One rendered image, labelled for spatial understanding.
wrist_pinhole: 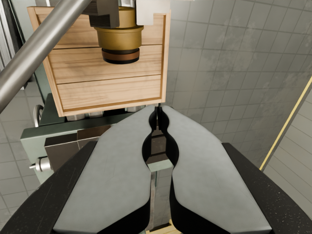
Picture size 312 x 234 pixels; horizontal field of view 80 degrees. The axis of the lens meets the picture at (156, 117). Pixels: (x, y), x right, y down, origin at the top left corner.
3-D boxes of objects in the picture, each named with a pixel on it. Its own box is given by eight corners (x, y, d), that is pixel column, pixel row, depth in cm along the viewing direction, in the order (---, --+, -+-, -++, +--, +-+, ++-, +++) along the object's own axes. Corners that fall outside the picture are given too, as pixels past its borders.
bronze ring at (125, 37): (92, 10, 29) (100, 68, 34) (150, 10, 31) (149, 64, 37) (89, 4, 36) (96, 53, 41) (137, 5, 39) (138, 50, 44)
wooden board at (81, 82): (29, 6, 46) (26, 7, 43) (165, 8, 57) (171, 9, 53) (60, 110, 62) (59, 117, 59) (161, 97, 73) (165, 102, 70)
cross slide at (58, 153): (45, 137, 59) (43, 146, 56) (171, 116, 72) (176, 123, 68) (59, 176, 69) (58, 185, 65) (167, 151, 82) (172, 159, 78)
